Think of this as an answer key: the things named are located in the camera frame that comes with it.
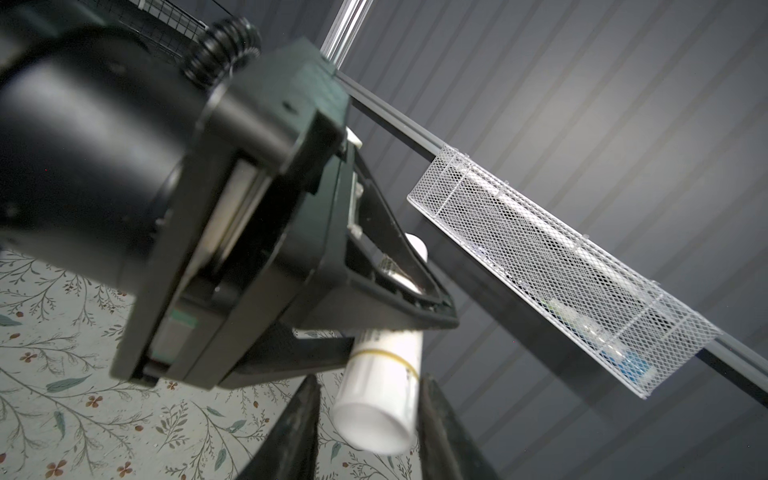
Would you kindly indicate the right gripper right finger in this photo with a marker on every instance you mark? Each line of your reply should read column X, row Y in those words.
column 446, row 450

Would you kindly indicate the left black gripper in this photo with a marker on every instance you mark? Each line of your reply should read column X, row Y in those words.
column 276, row 241

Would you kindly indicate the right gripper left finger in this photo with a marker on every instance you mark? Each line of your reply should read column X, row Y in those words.
column 291, row 448

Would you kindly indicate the white glue stick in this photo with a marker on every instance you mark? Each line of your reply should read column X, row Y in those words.
column 376, row 405

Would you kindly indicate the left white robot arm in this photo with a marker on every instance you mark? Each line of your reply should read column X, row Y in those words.
column 95, row 131

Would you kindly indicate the pens in white basket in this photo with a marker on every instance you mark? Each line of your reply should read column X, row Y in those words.
column 599, row 338

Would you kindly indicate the floral table mat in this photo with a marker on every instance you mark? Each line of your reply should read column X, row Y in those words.
column 63, row 415

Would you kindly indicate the white wire mesh basket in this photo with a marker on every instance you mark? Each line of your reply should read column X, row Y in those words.
column 540, row 258

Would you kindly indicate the black wire basket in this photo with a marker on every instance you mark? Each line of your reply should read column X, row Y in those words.
column 166, row 29

